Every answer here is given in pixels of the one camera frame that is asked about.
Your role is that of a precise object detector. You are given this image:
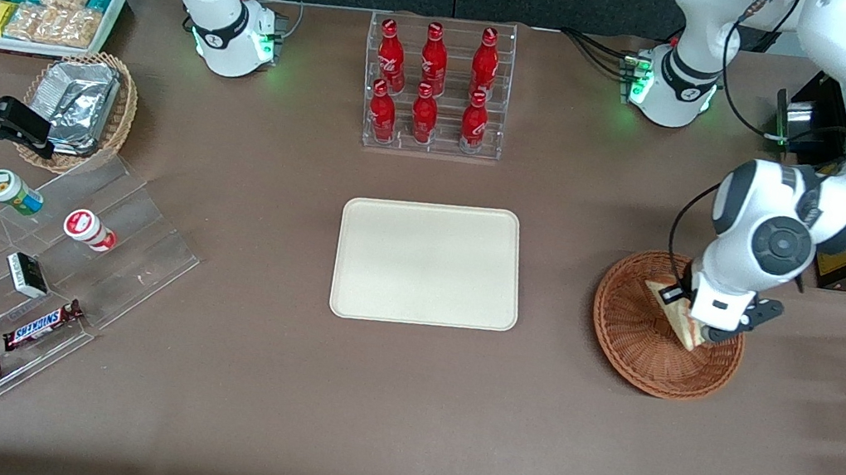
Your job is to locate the clear acrylic stepped display stand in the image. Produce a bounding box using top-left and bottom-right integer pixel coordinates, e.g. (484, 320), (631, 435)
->
(0, 135), (215, 462)

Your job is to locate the small black carton box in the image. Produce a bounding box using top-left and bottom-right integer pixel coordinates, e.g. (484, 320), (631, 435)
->
(1, 250), (55, 301)

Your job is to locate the clear acrylic bottle rack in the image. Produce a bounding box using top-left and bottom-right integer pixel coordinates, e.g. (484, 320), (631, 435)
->
(352, 2), (521, 167)

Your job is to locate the cream rectangular plastic tray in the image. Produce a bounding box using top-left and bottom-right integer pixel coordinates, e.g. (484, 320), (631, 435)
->
(327, 186), (534, 344)

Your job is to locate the triangular sandwich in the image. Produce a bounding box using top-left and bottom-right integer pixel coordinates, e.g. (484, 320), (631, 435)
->
(635, 278), (718, 354)

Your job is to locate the white plastic snack bin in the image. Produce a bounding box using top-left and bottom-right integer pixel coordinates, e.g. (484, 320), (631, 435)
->
(0, 0), (126, 69)

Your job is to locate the red cola bottle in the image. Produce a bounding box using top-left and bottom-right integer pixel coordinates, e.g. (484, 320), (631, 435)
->
(468, 26), (503, 98)
(457, 87), (494, 155)
(416, 21), (454, 92)
(407, 81), (443, 146)
(373, 17), (412, 89)
(365, 78), (403, 144)

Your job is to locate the light wicker basket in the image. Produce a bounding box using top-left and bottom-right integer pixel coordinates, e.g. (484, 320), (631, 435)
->
(12, 41), (145, 184)

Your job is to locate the green lid sunflower jar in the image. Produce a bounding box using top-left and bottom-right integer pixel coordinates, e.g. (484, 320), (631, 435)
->
(0, 168), (49, 219)

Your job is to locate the red lid white jar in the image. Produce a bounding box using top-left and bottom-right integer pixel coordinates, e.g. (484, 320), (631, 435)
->
(61, 206), (121, 255)

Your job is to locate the silver foil packet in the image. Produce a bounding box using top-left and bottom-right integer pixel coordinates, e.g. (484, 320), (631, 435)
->
(46, 124), (105, 159)
(32, 56), (122, 142)

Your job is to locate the brown round wicker basket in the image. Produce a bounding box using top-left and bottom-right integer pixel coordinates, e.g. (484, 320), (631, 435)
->
(581, 241), (758, 410)

